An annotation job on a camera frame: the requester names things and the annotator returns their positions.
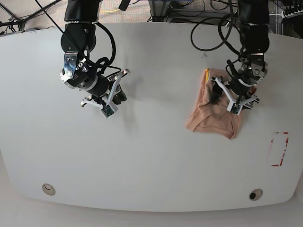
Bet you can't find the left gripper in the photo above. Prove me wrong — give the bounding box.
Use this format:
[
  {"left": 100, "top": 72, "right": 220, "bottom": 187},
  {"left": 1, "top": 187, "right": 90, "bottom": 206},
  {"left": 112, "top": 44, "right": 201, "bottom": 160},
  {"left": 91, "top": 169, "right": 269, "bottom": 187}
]
[{"left": 211, "top": 53, "right": 267, "bottom": 110}]

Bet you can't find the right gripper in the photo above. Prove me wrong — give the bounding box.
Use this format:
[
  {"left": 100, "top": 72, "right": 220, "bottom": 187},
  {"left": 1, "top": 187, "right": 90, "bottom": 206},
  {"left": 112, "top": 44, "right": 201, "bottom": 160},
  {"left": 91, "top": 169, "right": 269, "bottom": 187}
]
[{"left": 60, "top": 53, "right": 130, "bottom": 110}]

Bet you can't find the peach T-shirt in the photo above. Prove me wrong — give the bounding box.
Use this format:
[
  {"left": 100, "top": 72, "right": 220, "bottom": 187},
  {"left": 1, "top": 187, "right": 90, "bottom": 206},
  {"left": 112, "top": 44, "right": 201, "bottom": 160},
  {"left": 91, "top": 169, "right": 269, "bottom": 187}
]
[{"left": 185, "top": 69, "right": 242, "bottom": 139}]

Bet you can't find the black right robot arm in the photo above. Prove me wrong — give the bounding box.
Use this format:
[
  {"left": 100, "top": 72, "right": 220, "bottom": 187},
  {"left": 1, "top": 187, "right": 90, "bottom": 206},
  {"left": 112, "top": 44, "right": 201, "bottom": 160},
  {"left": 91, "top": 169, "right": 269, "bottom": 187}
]
[{"left": 60, "top": 0, "right": 130, "bottom": 118}]

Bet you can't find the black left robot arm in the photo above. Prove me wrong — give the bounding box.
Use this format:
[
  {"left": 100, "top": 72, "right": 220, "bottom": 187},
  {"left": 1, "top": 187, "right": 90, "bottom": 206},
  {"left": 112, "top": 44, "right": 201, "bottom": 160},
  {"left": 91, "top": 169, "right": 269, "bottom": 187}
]
[{"left": 211, "top": 0, "right": 269, "bottom": 115}]

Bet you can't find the red tape rectangle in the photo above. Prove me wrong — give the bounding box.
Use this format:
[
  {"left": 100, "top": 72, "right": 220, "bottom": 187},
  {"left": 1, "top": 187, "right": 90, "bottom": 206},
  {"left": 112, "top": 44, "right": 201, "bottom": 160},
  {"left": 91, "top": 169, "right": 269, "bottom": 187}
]
[{"left": 268, "top": 132, "right": 289, "bottom": 167}]

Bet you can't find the white power strip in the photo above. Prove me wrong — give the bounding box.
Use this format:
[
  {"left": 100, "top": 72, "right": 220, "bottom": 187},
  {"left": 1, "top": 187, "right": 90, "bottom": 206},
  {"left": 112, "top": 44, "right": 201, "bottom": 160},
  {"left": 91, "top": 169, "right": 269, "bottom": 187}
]
[{"left": 281, "top": 3, "right": 303, "bottom": 18}]

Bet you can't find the right table grommet hole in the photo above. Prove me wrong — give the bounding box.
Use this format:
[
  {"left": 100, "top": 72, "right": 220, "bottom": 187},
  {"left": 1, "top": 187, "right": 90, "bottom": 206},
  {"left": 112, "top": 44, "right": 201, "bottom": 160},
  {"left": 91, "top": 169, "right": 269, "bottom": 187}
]
[{"left": 249, "top": 189, "right": 263, "bottom": 201}]

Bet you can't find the table grommet hole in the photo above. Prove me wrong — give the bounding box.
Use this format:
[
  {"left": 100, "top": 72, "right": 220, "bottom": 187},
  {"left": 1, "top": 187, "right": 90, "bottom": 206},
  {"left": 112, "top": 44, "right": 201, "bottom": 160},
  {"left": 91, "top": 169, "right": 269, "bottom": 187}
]
[
  {"left": 42, "top": 183, "right": 56, "bottom": 196},
  {"left": 249, "top": 189, "right": 263, "bottom": 201}
]

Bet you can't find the left table grommet hole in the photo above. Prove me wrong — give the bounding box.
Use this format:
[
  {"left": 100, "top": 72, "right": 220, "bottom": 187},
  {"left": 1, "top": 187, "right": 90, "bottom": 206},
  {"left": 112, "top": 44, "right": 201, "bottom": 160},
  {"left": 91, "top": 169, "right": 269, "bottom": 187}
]
[{"left": 42, "top": 183, "right": 56, "bottom": 196}]

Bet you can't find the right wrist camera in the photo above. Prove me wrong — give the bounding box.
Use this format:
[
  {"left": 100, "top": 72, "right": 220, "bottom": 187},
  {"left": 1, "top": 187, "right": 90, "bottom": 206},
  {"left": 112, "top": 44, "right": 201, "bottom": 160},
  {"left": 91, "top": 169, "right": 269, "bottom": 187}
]
[{"left": 100, "top": 105, "right": 118, "bottom": 118}]

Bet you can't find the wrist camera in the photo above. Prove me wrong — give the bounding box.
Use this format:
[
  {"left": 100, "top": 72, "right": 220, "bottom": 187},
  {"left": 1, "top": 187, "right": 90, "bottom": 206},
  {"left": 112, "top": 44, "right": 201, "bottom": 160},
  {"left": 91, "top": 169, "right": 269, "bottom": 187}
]
[
  {"left": 100, "top": 105, "right": 118, "bottom": 118},
  {"left": 227, "top": 102, "right": 243, "bottom": 115}
]

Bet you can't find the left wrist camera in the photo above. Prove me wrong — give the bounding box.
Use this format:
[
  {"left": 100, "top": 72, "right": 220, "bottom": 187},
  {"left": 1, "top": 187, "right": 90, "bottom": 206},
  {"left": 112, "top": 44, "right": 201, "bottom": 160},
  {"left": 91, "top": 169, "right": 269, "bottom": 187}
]
[{"left": 227, "top": 102, "right": 243, "bottom": 115}]

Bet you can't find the aluminium frame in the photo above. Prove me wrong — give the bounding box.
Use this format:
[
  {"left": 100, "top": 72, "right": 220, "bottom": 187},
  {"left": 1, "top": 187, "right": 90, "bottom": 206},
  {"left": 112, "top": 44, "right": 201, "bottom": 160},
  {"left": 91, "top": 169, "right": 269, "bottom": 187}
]
[{"left": 148, "top": 0, "right": 173, "bottom": 22}]

